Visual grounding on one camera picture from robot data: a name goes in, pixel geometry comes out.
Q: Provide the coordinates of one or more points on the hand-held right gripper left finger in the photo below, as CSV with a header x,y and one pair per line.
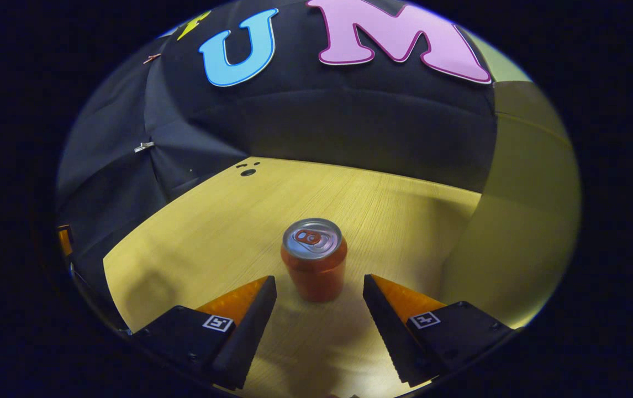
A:
x,y
247,331

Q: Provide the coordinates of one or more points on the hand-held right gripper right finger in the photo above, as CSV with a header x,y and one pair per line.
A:
x,y
388,326

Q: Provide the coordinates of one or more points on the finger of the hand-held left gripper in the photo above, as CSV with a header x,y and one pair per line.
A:
x,y
65,241

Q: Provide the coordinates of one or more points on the orange pop can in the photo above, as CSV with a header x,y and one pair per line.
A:
x,y
315,271

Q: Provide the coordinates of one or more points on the green desktop garbage bin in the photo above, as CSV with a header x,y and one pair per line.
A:
x,y
521,221

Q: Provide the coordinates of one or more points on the wooden desktop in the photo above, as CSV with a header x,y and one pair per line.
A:
x,y
228,221

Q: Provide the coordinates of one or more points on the silver metal clip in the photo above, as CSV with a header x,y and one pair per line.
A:
x,y
143,147

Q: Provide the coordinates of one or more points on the copper metal clip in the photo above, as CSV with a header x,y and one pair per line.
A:
x,y
152,58

